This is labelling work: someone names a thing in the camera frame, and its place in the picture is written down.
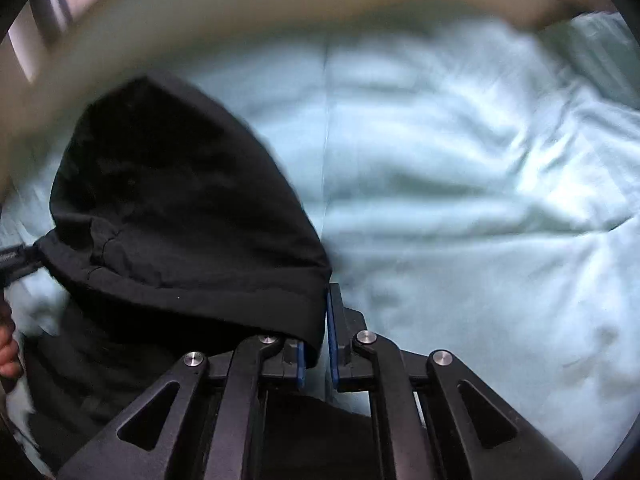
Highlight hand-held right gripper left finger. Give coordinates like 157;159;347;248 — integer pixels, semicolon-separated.
56;332;307;480

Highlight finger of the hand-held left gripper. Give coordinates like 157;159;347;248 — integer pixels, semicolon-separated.
0;242;45;288

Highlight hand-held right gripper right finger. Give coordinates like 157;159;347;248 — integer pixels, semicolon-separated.
325;282;584;480

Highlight black pants with grey piping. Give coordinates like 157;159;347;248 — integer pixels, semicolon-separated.
22;74;381;480

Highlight person's left hand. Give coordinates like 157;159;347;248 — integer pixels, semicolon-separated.
0;305;23;381

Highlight light blue quilted duvet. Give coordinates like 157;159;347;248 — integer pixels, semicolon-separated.
0;10;640;480

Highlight dark framed window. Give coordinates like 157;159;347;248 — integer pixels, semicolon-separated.
0;0;76;86

